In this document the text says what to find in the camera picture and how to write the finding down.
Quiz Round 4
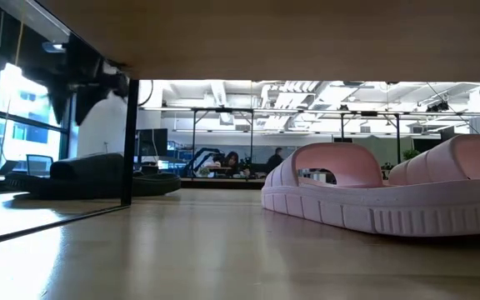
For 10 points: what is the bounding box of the black aluminium rig frame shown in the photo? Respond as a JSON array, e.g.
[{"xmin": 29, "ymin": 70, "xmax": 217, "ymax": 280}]
[{"xmin": 180, "ymin": 177, "xmax": 266, "ymax": 191}]

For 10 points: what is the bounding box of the black hanging device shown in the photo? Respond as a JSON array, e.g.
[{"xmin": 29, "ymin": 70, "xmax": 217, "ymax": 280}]
[{"xmin": 425, "ymin": 99, "xmax": 452, "ymax": 114}]

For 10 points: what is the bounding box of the wooden shelf with black legs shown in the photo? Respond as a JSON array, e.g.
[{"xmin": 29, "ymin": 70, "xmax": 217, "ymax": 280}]
[{"xmin": 0, "ymin": 0, "xmax": 480, "ymax": 251}]

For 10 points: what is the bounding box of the black computer monitor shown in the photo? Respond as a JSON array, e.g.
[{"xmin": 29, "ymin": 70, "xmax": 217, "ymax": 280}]
[{"xmin": 135, "ymin": 127, "xmax": 169, "ymax": 158}]

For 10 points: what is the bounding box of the long ceiling lamp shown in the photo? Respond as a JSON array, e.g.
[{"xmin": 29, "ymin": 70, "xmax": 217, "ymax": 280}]
[{"xmin": 42, "ymin": 40, "xmax": 67, "ymax": 54}]

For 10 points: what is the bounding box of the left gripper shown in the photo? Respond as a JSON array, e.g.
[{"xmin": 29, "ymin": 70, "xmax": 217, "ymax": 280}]
[{"xmin": 25, "ymin": 62, "xmax": 129, "ymax": 126}]

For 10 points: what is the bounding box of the open laptop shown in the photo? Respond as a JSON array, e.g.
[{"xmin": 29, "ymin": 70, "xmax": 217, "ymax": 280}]
[{"xmin": 25, "ymin": 153, "xmax": 54, "ymax": 177}]

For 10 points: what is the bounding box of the large glass window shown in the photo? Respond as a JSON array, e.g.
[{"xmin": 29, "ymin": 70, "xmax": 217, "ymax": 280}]
[{"xmin": 0, "ymin": 62, "xmax": 73, "ymax": 172}]

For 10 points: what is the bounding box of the green background plant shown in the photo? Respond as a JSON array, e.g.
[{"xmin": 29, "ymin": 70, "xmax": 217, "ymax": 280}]
[{"xmin": 402, "ymin": 148, "xmax": 422, "ymax": 163}]

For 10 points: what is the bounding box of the black rubber slide sandal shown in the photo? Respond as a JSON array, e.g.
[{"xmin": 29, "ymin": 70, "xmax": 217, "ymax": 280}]
[{"xmin": 3, "ymin": 152, "xmax": 183, "ymax": 200}]

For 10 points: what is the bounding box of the pink and white slide sandal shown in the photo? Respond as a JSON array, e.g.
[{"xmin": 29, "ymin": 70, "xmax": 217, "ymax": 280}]
[
  {"xmin": 387, "ymin": 132, "xmax": 480, "ymax": 188},
  {"xmin": 260, "ymin": 141, "xmax": 480, "ymax": 238}
]

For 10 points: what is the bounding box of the black background rig frame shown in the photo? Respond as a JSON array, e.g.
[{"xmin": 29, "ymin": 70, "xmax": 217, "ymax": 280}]
[
  {"xmin": 339, "ymin": 110, "xmax": 402, "ymax": 164},
  {"xmin": 191, "ymin": 107, "xmax": 255, "ymax": 168}
]

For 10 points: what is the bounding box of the person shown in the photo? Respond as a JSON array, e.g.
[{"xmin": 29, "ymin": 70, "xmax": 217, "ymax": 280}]
[
  {"xmin": 222, "ymin": 150, "xmax": 242, "ymax": 177},
  {"xmin": 266, "ymin": 146, "xmax": 286, "ymax": 173}
]

